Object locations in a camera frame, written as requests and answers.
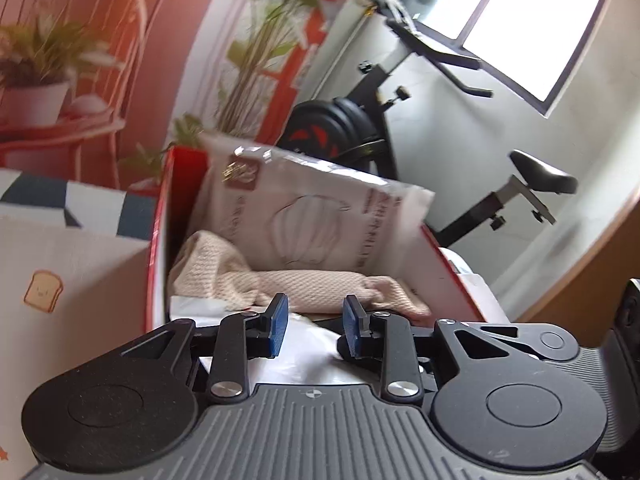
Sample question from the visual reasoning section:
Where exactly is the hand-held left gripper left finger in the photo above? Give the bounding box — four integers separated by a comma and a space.
117, 294, 291, 403

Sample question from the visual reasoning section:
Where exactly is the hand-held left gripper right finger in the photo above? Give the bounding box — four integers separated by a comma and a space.
342, 296, 506, 406

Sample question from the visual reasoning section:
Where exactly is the beige knitted cloth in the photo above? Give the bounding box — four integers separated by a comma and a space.
167, 230, 433, 318

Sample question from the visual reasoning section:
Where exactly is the white face mask packet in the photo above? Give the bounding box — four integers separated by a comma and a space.
192, 132, 436, 278

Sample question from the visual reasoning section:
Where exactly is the red strawberry cardboard box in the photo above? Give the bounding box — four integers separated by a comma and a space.
145, 146, 488, 341

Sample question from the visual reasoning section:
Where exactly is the white plastic bag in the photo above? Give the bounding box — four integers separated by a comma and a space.
170, 295, 351, 386

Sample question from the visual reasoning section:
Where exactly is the brown wooden board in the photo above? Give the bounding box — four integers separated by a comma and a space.
515, 200, 640, 348

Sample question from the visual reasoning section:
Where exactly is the black exercise bike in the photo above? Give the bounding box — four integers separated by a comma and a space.
277, 0, 580, 248

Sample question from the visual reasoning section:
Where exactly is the window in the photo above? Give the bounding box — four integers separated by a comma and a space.
400, 0, 616, 118

